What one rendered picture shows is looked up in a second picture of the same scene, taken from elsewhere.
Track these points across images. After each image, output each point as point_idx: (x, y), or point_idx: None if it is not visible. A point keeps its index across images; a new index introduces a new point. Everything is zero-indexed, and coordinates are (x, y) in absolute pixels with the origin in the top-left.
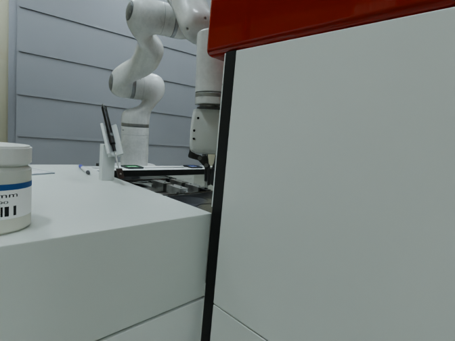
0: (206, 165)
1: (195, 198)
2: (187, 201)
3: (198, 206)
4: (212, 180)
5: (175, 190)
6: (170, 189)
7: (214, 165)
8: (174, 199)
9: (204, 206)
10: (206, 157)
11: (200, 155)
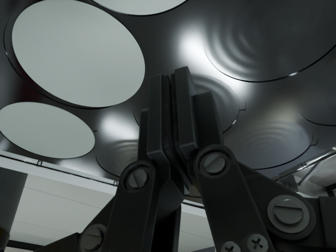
0: (215, 163)
1: (253, 158)
2: (269, 130)
3: (236, 111)
4: (157, 88)
5: (306, 188)
6: (318, 191)
7: (151, 178)
8: (309, 135)
9: (218, 113)
10: (222, 228)
11: (293, 249)
